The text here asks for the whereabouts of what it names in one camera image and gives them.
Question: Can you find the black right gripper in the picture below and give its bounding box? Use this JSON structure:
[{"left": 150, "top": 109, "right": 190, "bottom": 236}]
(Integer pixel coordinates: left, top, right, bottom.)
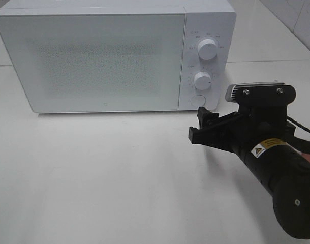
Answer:
[{"left": 188, "top": 105, "right": 295, "bottom": 155}]

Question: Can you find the white round door-release button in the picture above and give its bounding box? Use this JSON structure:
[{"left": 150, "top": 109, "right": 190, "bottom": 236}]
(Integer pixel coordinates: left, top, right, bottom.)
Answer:
[{"left": 191, "top": 95, "right": 206, "bottom": 108}]

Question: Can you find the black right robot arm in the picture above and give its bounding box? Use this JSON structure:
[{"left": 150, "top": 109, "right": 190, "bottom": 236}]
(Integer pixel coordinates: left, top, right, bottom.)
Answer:
[{"left": 189, "top": 106, "right": 310, "bottom": 239}]

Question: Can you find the white lower microwave knob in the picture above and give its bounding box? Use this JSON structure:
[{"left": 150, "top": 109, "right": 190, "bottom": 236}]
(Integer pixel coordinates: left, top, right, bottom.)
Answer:
[{"left": 193, "top": 72, "right": 212, "bottom": 90}]

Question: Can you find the white microwave knob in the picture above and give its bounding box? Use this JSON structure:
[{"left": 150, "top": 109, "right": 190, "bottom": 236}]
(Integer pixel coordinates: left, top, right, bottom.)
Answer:
[
  {"left": 193, "top": 72, "right": 212, "bottom": 90},
  {"left": 196, "top": 37, "right": 218, "bottom": 60}
]

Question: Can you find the white upper microwave knob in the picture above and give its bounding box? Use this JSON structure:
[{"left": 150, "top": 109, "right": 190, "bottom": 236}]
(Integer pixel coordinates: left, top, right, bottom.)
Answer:
[{"left": 196, "top": 37, "right": 218, "bottom": 60}]

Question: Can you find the white microwave oven body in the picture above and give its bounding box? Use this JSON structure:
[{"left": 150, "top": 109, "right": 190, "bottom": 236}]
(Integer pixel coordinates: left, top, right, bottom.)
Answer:
[{"left": 0, "top": 1, "right": 236, "bottom": 114}]

